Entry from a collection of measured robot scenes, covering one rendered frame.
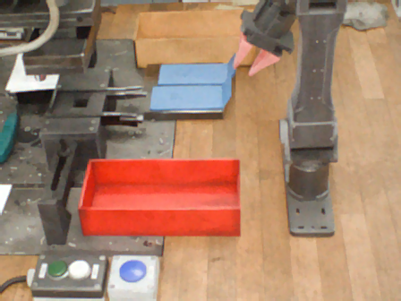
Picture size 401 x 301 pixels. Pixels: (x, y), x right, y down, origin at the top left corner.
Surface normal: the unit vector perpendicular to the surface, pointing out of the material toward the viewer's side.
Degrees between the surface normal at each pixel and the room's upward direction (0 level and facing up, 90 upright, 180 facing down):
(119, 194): 0
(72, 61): 90
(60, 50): 0
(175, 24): 90
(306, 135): 94
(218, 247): 0
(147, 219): 90
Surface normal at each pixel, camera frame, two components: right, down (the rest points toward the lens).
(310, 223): -0.09, -0.79
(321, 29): -0.04, 0.67
